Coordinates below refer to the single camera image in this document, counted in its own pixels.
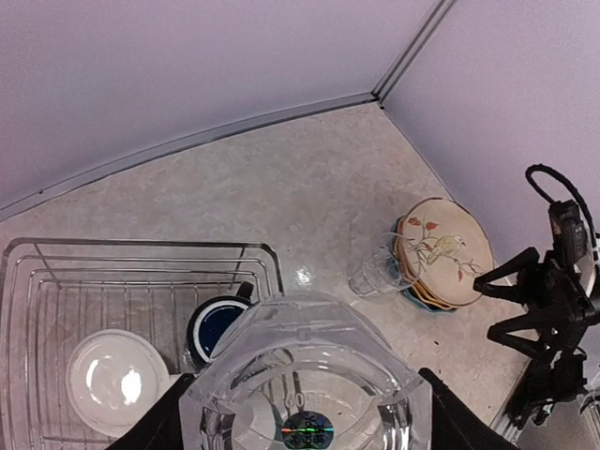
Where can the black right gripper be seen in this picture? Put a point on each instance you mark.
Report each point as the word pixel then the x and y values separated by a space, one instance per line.
pixel 568 295

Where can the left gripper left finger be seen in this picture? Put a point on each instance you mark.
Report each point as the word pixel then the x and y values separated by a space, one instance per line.
pixel 160 427

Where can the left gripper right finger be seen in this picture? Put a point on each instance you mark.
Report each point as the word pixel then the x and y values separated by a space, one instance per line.
pixel 454 425

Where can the cream bird pattern plate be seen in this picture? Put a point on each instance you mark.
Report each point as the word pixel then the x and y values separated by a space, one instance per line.
pixel 461 250

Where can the blue dotted plate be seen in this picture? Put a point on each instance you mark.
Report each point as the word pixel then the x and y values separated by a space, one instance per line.
pixel 409 294

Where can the clear glass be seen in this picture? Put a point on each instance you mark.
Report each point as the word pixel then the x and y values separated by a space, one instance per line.
pixel 305 371
pixel 382 264

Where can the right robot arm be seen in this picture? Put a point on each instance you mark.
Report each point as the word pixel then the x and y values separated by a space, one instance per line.
pixel 545 384

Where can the white ceramic mug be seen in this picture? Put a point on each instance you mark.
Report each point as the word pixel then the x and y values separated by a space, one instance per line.
pixel 114 377

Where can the dark blue mug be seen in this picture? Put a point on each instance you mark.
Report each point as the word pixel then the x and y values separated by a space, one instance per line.
pixel 211 320

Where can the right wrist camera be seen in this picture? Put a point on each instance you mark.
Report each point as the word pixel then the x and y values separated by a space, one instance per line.
pixel 570 240

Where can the wire dish rack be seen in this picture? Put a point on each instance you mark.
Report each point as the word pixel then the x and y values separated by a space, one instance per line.
pixel 55 292

